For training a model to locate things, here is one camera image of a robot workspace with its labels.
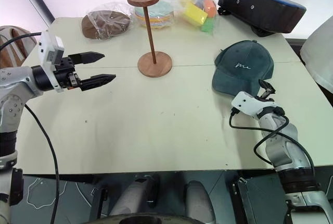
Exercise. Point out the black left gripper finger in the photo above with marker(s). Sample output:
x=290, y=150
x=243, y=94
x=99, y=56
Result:
x=97, y=80
x=89, y=56

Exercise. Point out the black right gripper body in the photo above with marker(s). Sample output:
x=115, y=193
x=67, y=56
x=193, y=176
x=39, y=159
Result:
x=266, y=96

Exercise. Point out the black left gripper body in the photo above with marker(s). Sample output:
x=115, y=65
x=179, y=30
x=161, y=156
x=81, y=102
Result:
x=63, y=71

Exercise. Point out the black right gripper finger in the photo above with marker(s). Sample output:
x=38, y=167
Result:
x=267, y=85

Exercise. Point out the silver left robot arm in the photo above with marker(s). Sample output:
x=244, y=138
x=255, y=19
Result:
x=15, y=78

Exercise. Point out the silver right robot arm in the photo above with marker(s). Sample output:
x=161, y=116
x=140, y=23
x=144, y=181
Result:
x=291, y=156

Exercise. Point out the dark green baseball cap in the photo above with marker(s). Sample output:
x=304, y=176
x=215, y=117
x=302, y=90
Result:
x=242, y=65

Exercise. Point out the brown hat in plastic bag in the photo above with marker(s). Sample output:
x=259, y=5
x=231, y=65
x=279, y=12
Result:
x=104, y=24

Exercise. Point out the wooden hat stand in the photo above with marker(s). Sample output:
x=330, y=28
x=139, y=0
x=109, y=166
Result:
x=151, y=36

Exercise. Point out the black cushion with blue top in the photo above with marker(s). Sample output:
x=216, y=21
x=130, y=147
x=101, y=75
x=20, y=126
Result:
x=260, y=7

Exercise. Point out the brown chair back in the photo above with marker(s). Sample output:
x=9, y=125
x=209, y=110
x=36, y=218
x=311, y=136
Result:
x=13, y=47

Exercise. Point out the green foam block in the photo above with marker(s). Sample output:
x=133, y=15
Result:
x=208, y=24

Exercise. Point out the stack of pastel round discs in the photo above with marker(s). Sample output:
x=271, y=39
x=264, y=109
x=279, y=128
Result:
x=164, y=13

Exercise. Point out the orange foam block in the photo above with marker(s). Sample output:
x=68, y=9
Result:
x=210, y=6

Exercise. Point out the yellow foam block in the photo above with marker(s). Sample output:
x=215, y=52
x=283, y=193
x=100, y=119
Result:
x=195, y=13

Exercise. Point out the grey robot leg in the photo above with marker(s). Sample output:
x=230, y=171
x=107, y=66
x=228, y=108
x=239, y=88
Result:
x=199, y=203
x=132, y=195

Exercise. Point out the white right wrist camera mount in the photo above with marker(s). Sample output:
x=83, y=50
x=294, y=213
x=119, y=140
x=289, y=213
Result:
x=247, y=102

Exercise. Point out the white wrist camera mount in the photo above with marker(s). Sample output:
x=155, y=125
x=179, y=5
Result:
x=48, y=49
x=247, y=102

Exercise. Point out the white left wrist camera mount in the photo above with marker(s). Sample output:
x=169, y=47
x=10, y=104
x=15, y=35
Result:
x=48, y=49

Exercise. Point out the black frame under table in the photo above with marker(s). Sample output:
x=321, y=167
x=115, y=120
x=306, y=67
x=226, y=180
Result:
x=255, y=200

